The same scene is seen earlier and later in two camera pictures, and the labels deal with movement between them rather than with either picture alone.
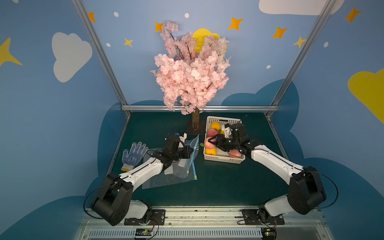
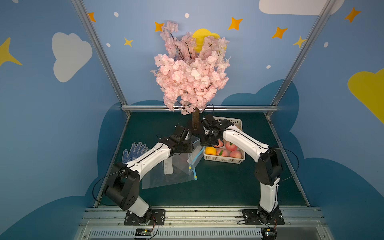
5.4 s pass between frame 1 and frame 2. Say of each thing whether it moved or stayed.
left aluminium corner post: stayed
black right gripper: moved
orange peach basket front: stayed
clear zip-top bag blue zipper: moved
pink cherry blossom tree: stayed
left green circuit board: stayed
